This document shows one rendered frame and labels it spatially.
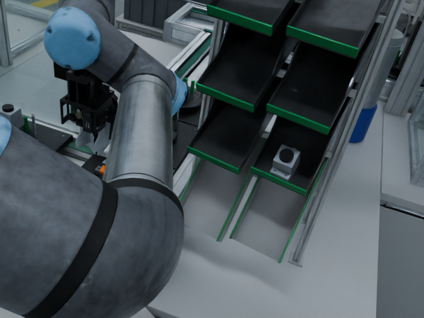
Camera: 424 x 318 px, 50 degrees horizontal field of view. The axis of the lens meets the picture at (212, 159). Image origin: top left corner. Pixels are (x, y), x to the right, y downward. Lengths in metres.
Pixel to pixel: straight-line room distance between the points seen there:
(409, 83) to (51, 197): 1.91
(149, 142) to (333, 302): 0.86
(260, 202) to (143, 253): 0.80
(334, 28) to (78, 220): 0.65
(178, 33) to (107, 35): 1.67
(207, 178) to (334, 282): 0.45
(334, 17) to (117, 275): 0.68
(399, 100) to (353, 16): 1.28
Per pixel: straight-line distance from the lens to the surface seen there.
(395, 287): 1.98
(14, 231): 0.31
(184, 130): 1.49
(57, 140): 1.42
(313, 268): 1.31
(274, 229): 1.11
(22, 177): 0.31
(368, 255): 1.41
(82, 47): 0.65
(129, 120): 0.54
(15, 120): 1.36
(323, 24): 0.87
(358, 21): 0.89
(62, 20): 0.65
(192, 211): 1.14
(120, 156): 0.48
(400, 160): 1.87
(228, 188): 1.12
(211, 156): 0.99
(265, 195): 1.12
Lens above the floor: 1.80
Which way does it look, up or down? 37 degrees down
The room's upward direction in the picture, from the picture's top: 10 degrees clockwise
